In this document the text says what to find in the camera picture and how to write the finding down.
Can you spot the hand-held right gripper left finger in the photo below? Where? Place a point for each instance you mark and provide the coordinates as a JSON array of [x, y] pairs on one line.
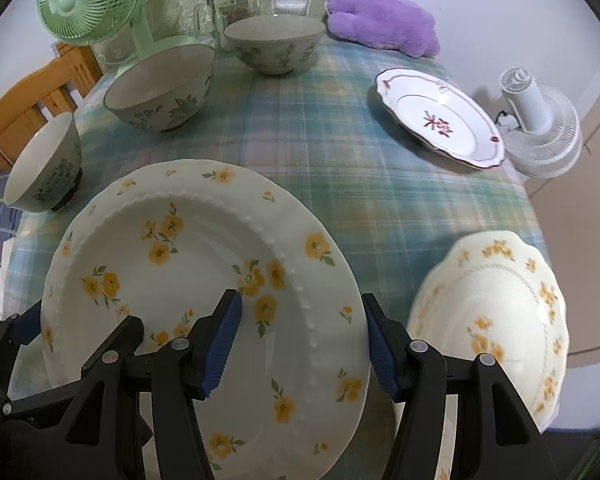
[[225, 340]]

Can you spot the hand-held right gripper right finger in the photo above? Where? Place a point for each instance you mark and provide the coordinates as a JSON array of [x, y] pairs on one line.
[[380, 350]]

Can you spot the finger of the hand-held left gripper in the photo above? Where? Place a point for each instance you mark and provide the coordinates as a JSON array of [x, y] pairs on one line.
[[27, 322]]

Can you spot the round yellow floral plate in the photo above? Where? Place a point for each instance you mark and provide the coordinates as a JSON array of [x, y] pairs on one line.
[[190, 260]]

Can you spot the scalloped yellow floral plate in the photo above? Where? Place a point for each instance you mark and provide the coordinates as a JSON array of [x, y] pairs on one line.
[[505, 285]]

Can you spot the small floral ceramic bowl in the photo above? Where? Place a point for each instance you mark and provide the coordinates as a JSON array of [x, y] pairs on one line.
[[55, 170]]

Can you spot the large floral ceramic bowl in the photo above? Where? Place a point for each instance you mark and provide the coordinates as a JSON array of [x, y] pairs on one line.
[[175, 105], [275, 55]]

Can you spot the white plate red pattern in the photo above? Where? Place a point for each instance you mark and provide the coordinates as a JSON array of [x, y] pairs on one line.
[[415, 105]]

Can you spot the plaid tablecloth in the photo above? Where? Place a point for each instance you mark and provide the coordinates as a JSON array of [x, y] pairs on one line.
[[305, 160]]

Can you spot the white floor fan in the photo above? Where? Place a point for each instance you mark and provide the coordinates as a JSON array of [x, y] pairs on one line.
[[545, 135]]

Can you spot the green desk fan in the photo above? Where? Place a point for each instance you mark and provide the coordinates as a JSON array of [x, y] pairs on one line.
[[75, 0]]

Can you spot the purple plush toy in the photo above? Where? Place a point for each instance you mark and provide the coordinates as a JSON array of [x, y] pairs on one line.
[[380, 20]]

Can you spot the glass mason jar mug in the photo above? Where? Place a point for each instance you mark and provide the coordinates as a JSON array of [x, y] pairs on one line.
[[232, 5]]

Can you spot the small clear glass jar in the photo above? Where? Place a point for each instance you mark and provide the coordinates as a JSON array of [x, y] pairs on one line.
[[291, 6]]

